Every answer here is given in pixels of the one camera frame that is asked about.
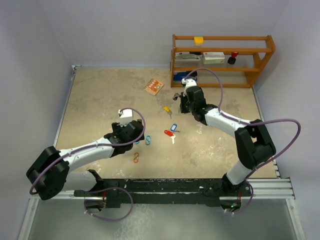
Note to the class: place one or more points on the aluminium rail frame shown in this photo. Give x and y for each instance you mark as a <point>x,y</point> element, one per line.
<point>262,188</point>

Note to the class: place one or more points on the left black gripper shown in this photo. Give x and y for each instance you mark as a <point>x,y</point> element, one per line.
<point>117,128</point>

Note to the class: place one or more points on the red tag key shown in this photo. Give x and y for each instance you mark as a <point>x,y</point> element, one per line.
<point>171,135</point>

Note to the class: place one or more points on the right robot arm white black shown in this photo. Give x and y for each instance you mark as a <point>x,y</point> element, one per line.
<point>254,144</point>

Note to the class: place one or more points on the yellow lid container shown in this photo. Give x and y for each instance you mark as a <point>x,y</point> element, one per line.
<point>198,41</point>

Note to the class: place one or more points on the blue black stapler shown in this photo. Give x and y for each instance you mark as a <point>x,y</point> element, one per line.
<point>178,76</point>

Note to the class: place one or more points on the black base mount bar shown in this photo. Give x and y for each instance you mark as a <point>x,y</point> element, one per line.
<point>155,191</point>

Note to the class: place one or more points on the blue tag key right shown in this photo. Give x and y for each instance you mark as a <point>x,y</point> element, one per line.
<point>174,128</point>

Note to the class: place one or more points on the red black stamp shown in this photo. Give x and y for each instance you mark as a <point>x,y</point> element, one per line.
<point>232,59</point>

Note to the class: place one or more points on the grey stapler on shelf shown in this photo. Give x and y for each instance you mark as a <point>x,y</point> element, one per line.
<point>187,56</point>

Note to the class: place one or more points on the wooden shelf rack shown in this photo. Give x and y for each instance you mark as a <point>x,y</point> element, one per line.
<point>254,52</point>

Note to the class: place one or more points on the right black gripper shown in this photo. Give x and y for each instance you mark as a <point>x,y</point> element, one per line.
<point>183,109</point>

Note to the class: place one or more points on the orange carabiner lower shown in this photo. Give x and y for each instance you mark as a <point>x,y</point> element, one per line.
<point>136,157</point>

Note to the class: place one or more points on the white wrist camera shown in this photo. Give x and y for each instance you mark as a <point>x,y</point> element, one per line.
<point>187,83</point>
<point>125,116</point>

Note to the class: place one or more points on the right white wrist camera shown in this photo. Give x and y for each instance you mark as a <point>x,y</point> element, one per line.
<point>187,83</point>

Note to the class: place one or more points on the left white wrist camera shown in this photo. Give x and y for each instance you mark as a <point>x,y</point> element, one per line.
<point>125,116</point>

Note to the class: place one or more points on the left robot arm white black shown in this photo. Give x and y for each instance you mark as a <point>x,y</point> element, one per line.
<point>51,171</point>

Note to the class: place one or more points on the orange small notebook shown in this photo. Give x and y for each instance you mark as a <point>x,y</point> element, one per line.
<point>153,86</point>

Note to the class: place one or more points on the white red box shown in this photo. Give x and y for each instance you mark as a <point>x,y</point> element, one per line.
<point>213,57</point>

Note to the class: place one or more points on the yellow tag key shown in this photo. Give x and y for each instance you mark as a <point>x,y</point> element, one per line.
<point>168,110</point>

